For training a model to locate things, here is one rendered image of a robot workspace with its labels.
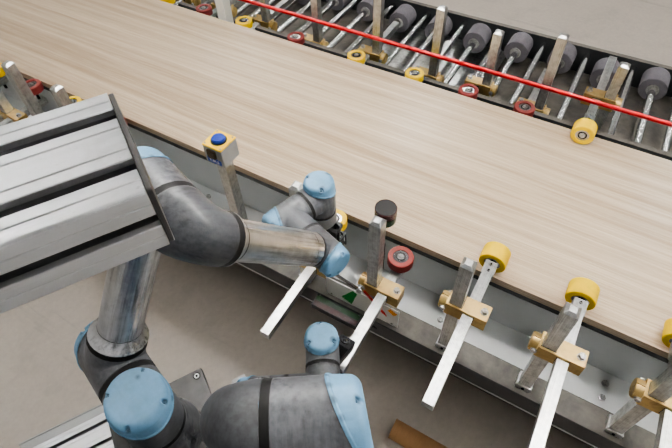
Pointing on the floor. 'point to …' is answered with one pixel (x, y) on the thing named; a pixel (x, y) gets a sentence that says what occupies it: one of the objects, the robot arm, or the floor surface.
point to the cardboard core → (403, 434)
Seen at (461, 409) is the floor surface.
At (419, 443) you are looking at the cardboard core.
